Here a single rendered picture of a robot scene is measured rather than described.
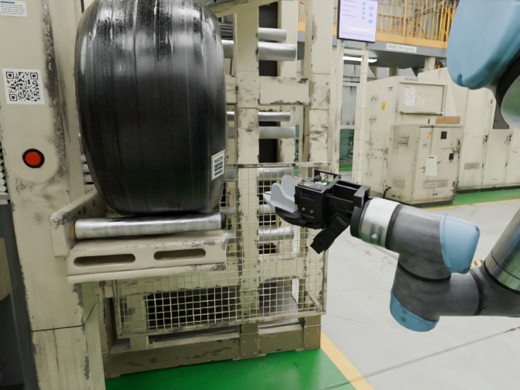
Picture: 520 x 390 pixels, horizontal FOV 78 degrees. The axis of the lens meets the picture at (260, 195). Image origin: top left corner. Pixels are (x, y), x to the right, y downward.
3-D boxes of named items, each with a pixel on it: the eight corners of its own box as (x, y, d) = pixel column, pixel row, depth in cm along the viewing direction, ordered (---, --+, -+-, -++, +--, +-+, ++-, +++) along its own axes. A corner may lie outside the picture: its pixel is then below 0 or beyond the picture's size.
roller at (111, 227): (67, 231, 71) (71, 215, 74) (73, 242, 74) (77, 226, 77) (225, 223, 78) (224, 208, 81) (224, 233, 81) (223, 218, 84)
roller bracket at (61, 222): (53, 259, 69) (47, 215, 67) (102, 214, 107) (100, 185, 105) (70, 258, 69) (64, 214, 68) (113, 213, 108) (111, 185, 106)
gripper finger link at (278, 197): (261, 173, 63) (302, 184, 58) (265, 199, 66) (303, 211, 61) (251, 180, 61) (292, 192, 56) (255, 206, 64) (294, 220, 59)
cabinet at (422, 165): (411, 210, 472) (419, 123, 449) (383, 202, 526) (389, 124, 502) (456, 205, 504) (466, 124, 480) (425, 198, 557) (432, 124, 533)
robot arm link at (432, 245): (462, 292, 43) (480, 237, 40) (380, 262, 49) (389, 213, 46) (470, 264, 49) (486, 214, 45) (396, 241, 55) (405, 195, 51)
